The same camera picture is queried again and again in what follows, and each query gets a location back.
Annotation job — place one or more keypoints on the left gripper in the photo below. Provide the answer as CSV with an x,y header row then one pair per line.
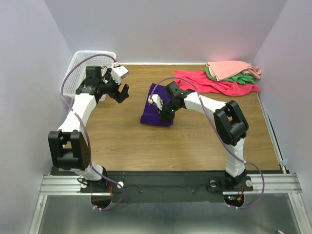
x,y
120,96

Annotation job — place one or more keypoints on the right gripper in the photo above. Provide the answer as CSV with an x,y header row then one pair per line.
x,y
165,117

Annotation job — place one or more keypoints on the purple towel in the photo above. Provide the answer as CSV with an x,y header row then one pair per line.
x,y
150,115

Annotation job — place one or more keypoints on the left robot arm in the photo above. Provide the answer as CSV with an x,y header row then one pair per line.
x,y
69,145

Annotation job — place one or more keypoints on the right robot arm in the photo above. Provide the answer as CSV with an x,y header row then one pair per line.
x,y
226,119

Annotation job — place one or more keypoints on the hot pink towel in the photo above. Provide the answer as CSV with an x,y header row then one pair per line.
x,y
187,80

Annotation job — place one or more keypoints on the white plastic basket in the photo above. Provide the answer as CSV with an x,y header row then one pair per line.
x,y
78,75

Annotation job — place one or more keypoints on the salmon pink towel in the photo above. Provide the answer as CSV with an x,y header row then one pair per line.
x,y
222,70

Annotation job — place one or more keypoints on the green towel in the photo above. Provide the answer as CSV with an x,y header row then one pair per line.
x,y
239,78

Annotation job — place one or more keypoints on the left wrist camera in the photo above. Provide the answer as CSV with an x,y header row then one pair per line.
x,y
119,73

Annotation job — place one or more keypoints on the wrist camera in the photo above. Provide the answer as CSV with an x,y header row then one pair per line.
x,y
119,73
156,101

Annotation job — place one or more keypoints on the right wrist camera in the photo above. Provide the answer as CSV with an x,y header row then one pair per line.
x,y
156,101

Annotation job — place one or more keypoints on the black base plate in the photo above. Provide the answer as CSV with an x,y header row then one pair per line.
x,y
164,187

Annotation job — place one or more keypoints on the aluminium frame rail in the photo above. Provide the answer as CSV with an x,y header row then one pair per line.
x,y
68,185

